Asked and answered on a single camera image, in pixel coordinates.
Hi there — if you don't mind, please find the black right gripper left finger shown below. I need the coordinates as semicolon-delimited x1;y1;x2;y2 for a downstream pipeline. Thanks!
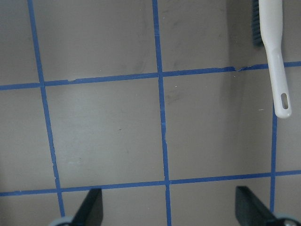
70;188;103;226

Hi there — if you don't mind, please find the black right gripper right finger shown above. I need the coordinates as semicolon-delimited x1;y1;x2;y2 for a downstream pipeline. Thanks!
235;186;301;226

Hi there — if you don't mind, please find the white hand brush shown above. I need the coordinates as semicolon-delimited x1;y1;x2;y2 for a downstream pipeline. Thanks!
251;0;292;119

